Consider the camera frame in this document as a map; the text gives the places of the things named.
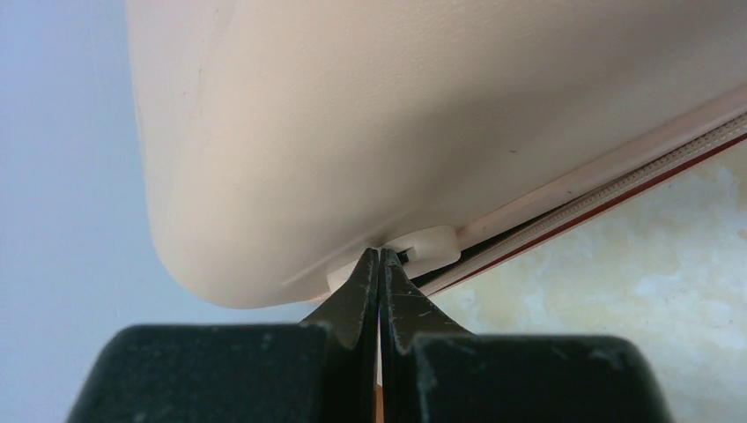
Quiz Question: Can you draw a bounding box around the pink suitcase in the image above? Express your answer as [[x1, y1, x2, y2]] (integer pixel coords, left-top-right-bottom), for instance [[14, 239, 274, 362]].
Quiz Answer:
[[125, 1, 746, 308]]

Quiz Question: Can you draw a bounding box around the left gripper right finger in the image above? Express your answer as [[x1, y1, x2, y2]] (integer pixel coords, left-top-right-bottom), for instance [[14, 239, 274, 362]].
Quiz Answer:
[[379, 249, 672, 422]]

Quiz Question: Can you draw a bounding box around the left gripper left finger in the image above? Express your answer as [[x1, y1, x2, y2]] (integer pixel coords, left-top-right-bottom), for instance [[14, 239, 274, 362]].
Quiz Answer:
[[69, 249, 379, 422]]

